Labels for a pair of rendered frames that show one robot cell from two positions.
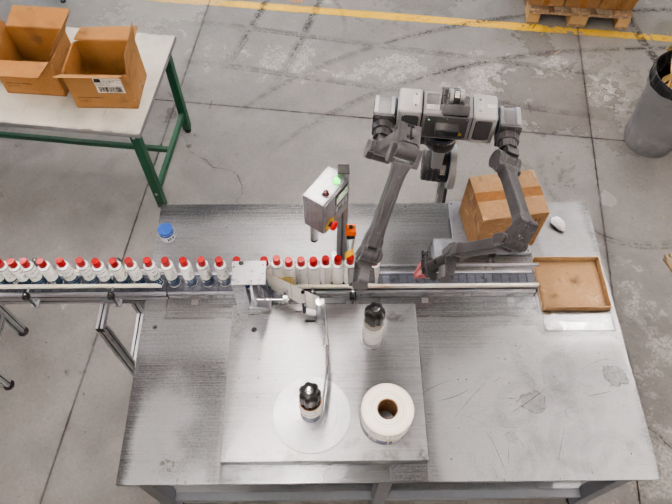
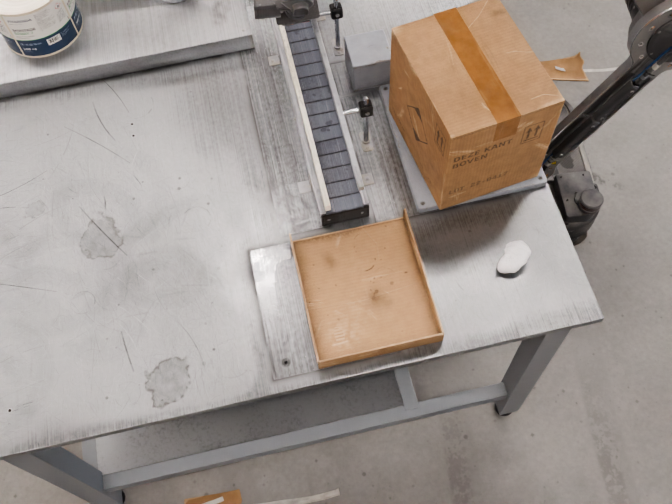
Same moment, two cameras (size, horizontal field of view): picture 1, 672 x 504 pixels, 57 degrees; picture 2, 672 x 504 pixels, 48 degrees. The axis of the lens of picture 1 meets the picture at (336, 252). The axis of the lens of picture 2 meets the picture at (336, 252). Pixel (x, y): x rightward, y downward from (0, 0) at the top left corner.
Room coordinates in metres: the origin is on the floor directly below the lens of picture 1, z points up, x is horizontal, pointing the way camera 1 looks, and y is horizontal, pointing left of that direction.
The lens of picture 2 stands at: (1.21, -1.72, 2.29)
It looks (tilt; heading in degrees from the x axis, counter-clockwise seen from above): 63 degrees down; 83
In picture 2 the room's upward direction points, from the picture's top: 5 degrees counter-clockwise
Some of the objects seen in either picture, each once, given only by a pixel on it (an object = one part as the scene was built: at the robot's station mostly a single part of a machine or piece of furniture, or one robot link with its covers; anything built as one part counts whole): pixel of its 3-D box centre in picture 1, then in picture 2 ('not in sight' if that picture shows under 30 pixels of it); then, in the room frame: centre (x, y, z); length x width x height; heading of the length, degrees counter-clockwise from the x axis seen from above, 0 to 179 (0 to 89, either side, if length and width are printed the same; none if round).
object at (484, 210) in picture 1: (501, 211); (467, 105); (1.64, -0.76, 0.99); 0.30 x 0.24 x 0.27; 99
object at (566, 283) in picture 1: (570, 283); (363, 285); (1.34, -1.07, 0.85); 0.30 x 0.26 x 0.04; 91
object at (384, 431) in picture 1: (386, 414); (32, 6); (0.70, -0.20, 0.95); 0.20 x 0.20 x 0.14
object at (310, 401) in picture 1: (310, 402); not in sight; (0.72, 0.09, 1.04); 0.09 x 0.09 x 0.29
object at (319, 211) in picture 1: (326, 200); not in sight; (1.40, 0.04, 1.38); 0.17 x 0.10 x 0.19; 146
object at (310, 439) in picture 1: (311, 414); not in sight; (0.72, 0.09, 0.89); 0.31 x 0.31 x 0.01
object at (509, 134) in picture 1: (507, 142); not in sight; (1.65, -0.68, 1.45); 0.09 x 0.08 x 0.12; 84
